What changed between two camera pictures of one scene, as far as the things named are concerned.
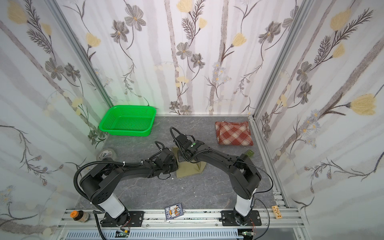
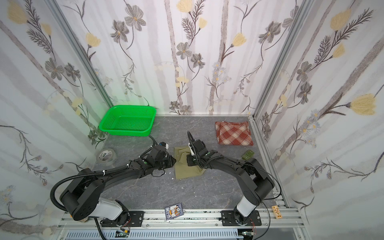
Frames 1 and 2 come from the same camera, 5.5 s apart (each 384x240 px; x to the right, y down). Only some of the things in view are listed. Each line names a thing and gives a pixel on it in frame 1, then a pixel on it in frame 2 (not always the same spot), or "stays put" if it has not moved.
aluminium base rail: [269, 218] stays put
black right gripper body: [182, 149] to [197, 148]
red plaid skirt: [234, 133] stays put
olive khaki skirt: [185, 168] stays put
